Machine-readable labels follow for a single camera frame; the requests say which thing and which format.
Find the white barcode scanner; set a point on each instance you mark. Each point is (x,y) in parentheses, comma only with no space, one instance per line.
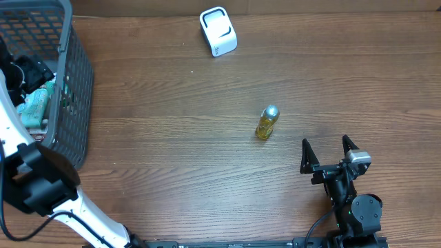
(218,31)

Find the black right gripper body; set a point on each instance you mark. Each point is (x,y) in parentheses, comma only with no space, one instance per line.
(338,189)

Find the teal wafer packet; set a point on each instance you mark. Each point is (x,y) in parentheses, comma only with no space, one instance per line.
(33,109)

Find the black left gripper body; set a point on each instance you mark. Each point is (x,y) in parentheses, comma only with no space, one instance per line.
(27,76)

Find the grey plastic shopping basket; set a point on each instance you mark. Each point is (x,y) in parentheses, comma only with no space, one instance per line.
(44,29)

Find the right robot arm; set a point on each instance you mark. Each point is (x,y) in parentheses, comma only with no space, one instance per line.
(357,216)

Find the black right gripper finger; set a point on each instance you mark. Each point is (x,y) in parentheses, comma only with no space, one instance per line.
(348,144)
(309,160)

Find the teal tissue pack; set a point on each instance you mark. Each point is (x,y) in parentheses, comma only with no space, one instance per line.
(49,85)

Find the brown snack bag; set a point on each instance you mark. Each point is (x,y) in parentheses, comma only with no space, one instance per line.
(39,133)

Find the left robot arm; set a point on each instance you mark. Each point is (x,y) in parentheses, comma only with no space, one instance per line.
(35,179)

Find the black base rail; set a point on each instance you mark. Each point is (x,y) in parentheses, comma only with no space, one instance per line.
(241,244)

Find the yellow dish soap bottle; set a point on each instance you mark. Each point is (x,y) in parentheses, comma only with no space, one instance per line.
(267,121)

